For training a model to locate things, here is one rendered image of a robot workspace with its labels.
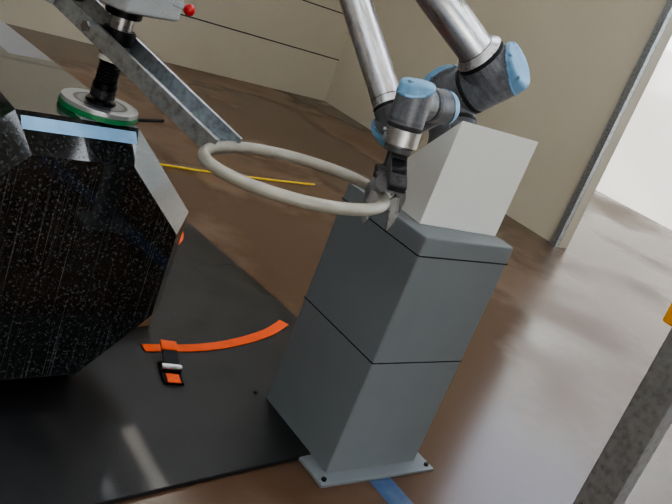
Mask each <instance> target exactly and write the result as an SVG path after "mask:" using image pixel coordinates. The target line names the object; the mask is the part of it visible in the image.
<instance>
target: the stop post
mask: <svg viewBox="0 0 672 504"><path fill-rule="evenodd" d="M663 321H664V322H665V323H666V324H668V325H670V326H671V327H672V303H671V305H670V307H669V308H668V310H667V312H666V314H665V316H664V317H663ZM671 423H672V328H671V330H670V332H669V333H668V335H667V337H666V339H665V341H664V342H663V344H662V346H661V348H660V349H659V351H658V353H657V355H656V357H655V358H654V360H653V362H652V364H651V365H650V367H649V369H648V371H647V372H646V374H645V376H644V378H643V380H642V381H641V383H640V385H639V387H638V388H637V390H636V392H635V394H634V396H633V397H632V399H631V401H630V403H629V404H628V406H627V408H626V410H625V412H624V413H623V415H622V417H621V419H620V420H619V422H618V424H617V426H616V428H615V429H614V431H613V433H612V435H611V436H610V438H609V440H608V442H607V444H606V445H605V447H604V449H603V451H602V452H601V454H600V456H599V458H598V459H597V461H596V463H595V465H594V467H593V468H592V470H591V472H590V474H589V475H588V477H587V479H586V481H585V483H584V484H583V486H582V488H581V490H580V491H579V493H578V495H577V497H576V499H575V500H574V502H573V504H624V503H625V501H626V500H627V498H628V496H629V494H630V493H631V491H632V489H633V488H634V486H635V484H636V483H637V481H638V479H639V478H640V476H641V474H642V472H643V471H644V469H645V467H646V466H647V464H648V462H649V461H650V459H651V457H652V455H653V454H654V452H655V450H656V449H657V447H658V445H659V444H660V442H661V440H662V439H663V437H664V435H665V433H666V432H667V430H668V428H669V427H670V425H671Z"/></svg>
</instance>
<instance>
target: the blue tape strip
mask: <svg viewBox="0 0 672 504"><path fill-rule="evenodd" d="M21 125H22V129H27V130H35V131H42V132H49V133H57V134H64V135H71V136H78V137H86V138H93V139H100V140H108V141H115V142H122V143H129V144H137V145H138V143H137V136H136V132H133V131H127V130H120V129H113V128H107V127H100V126H93V125H87V124H80V123H73V122H66V121H60V120H53V119H46V118H40V117H33V116H26V115H21Z"/></svg>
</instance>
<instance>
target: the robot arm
mask: <svg viewBox="0 0 672 504"><path fill-rule="evenodd" d="M415 1H416V3H417V4H418V5H419V7H420V8H421V9H422V11H423V12H424V13H425V15H426V16H427V17H428V19H429V20H430V21H431V23H432V24H433V25H434V27H435V28H436V29H437V31H438V32H439V33H440V35H441V36H442V37H443V39H444V40H445V41H446V43H447V44H448V45H449V47H450V48H451V50H452V51H453V52H454V54H455V55H456V56H457V58H458V59H459V60H458V64H457V65H456V64H454V65H453V66H452V65H451V64H448V65H443V66H440V67H437V68H435V69H433V70H432V72H429V73H428V74H427V75H426V76H425V78H424V79H419V78H412V77H403V78H402V79H401V80H400V82H398V79H397V76H396V73H395V70H394V67H393V64H392V61H391V58H390V55H389V51H388V48H387V45H386V42H385V39H384V36H383V33H382V30H381V27H380V24H379V21H378V17H377V14H376V11H375V8H374V5H373V2H372V0H339V2H340V5H341V8H342V11H343V14H344V17H345V20H346V24H347V27H348V30H349V33H350V36H351V39H352V43H353V46H354V49H355V52H356V55H357V58H358V61H359V65H360V68H361V71H362V74H363V77H364V80H365V83H366V87H367V90H368V93H369V96H370V99H371V102H372V105H373V111H374V115H375V118H374V119H373V120H372V122H371V131H372V134H373V136H374V137H375V139H376V140H377V141H378V143H379V144H381V145H382V146H384V148H385V149H386V150H388V151H387V154H386V157H385V161H384V163H383V164H380V163H376V165H375V168H374V172H373V175H372V178H371V181H370V182H368V184H367V185H366V188H365V193H364V202H363V203H374V202H377V201H378V198H379V197H378V195H377V193H376V189H379V193H381V192H382V191H385V192H388V193H390V195H391V196H393V197H392V198H390V205H389V207H390V209H389V212H388V219H387V221H386V225H385V230H388V229H389V228H390V227H391V225H392V224H393V223H394V221H395V219H396V217H397V216H398V214H399V212H400V210H401V208H402V206H403V204H404V202H405V199H406V190H407V156H411V153H412V150H417V147H418V144H419V141H420V138H421V135H422V133H424V132H426V131H429V138H428V143H427V144H429V143H430V142H432V141H433V140H435V139H436V138H438V137H439V136H441V135H442V134H444V133H445V132H447V131H448V130H450V129H451V128H453V127H454V126H456V125H457V124H459V123H460V122H462V121H465V122H469V123H473V124H476V125H477V122H476V117H475V115H476V114H479V113H480V112H483V111H485V110H487V109H489V108H491V107H493V106H495V105H497V104H499V103H501V102H503V101H505V100H507V99H509V98H511V97H514V96H517V95H518V94H519V93H521V92H522V91H524V90H526V89H527V88H528V86H529V84H530V72H529V67H528V63H527V60H526V58H525V55H524V54H523V52H522V50H521V48H520V47H519V46H518V44H517V43H515V42H513V41H511V42H507V43H506V44H504V43H503V41H502V40H501V38H500V37H499V36H495V35H489V34H488V32H487V31H486V29H485V28H484V27H483V25H482V24H481V22H480V21H479V20H478V18H477V17H476V15H475V14H474V13H473V11H472V10H471V8H470V7H469V5H468V4H467V3H466V1H465V0H415ZM404 155H406V156H404ZM393 194H394V195H393Z"/></svg>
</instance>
